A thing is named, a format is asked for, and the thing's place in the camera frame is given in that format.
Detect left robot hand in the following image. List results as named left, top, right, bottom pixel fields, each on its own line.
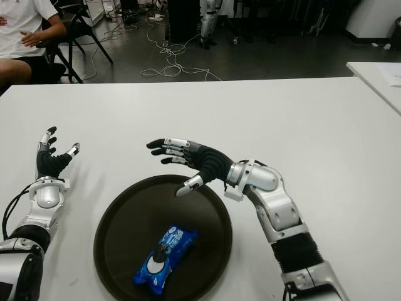
left=36, top=126, right=81, bottom=181

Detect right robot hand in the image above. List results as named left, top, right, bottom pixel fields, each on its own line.
left=146, top=137, right=234, bottom=198

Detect blue Oreo cookie packet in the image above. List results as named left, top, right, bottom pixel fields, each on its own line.
left=133, top=223, right=200, bottom=288

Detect round dark brown tray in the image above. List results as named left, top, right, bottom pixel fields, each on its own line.
left=93, top=174, right=233, bottom=301

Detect silver humanoid robot legs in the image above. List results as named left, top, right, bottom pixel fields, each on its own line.
left=199, top=0, right=222, bottom=50

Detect black folding chair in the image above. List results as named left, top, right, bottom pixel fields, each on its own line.
left=40, top=0, right=114, bottom=84

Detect seated person in white shirt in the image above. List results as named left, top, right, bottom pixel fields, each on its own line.
left=0, top=0, right=68, bottom=92

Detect folded metal stand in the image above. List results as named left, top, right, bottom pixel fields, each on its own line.
left=308, top=6, right=330, bottom=37

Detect white side table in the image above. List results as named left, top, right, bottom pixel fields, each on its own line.
left=346, top=61, right=401, bottom=115

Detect white paper sheet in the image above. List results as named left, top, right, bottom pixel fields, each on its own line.
left=380, top=67, right=401, bottom=87

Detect white cabinet with black base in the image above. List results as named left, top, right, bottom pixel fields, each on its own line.
left=344, top=0, right=401, bottom=45

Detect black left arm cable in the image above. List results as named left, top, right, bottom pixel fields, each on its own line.
left=2, top=184, right=35, bottom=239

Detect tangled white floor cable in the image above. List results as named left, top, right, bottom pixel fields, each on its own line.
left=140, top=18, right=223, bottom=82

